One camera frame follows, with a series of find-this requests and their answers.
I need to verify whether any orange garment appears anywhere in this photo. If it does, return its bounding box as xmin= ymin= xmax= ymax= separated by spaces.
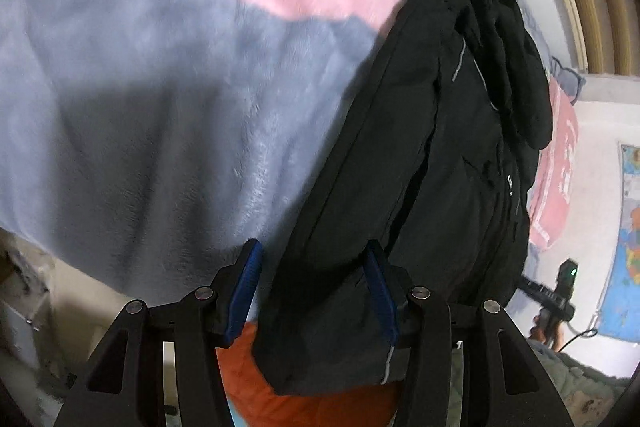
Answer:
xmin=215 ymin=322 xmax=406 ymax=427

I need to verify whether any black hooded jacket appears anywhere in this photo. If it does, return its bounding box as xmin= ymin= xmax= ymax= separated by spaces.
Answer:
xmin=252 ymin=0 xmax=555 ymax=398

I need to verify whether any pink pillow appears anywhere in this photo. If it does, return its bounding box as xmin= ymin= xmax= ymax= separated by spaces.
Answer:
xmin=527 ymin=82 xmax=581 ymax=250

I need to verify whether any colourful wall map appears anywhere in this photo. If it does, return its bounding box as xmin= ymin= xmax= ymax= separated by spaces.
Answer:
xmin=597 ymin=142 xmax=640 ymax=343

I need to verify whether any grey-green fleece cloth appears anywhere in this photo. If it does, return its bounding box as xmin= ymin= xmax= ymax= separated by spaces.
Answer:
xmin=450 ymin=337 xmax=636 ymax=427

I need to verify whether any person's right hand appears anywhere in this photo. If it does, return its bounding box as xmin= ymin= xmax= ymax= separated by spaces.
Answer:
xmin=531 ymin=314 xmax=566 ymax=350

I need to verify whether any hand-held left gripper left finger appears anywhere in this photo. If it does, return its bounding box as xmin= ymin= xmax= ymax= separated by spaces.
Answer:
xmin=52 ymin=239 xmax=265 ymax=427

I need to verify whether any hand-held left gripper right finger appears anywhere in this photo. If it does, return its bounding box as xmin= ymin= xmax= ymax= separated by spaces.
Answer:
xmin=365 ymin=239 xmax=576 ymax=427

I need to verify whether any black cable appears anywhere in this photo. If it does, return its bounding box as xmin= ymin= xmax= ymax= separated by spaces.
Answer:
xmin=557 ymin=327 xmax=601 ymax=353

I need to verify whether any grey pink floral blanket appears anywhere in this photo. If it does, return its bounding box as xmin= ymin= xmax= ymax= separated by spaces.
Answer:
xmin=0 ymin=0 xmax=556 ymax=323

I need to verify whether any white bed frame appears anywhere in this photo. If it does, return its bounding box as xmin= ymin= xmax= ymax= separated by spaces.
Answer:
xmin=0 ymin=227 xmax=131 ymax=408

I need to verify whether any grey pillow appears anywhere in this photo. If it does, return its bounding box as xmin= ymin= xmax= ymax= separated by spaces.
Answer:
xmin=550 ymin=57 xmax=587 ymax=102

